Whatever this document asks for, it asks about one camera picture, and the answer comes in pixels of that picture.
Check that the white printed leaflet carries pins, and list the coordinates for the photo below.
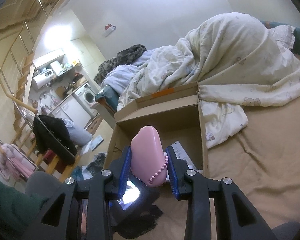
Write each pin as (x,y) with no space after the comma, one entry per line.
(181,154)

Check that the white washing machine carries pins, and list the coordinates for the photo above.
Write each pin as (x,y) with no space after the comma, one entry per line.
(86,98)

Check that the cream white duvet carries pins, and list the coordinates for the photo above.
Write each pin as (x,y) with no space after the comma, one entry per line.
(236,62)

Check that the teal blue pillow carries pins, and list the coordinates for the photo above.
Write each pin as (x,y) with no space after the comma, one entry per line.
(108,98)

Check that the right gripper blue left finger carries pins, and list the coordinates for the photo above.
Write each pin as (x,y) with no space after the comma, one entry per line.
(125,164)

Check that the black jacket on railing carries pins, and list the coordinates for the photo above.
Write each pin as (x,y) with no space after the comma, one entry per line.
(51,134)

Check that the white water heater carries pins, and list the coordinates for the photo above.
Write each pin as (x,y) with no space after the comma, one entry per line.
(42,79)

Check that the pink fluffy garment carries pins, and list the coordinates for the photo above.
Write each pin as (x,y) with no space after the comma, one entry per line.
(14,164)

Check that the dark patterned blanket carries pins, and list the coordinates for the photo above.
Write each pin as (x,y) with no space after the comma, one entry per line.
(127,56)

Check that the light blue stuffed bag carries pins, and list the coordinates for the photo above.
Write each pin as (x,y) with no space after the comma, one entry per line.
(78,135)

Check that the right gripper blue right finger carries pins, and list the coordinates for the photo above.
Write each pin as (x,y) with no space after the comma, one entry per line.
(172,172)

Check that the pink oval case with beads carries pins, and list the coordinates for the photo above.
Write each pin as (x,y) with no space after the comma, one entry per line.
(149,161)

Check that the brown cardboard box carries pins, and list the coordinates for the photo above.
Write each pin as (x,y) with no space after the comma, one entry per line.
(175,113)

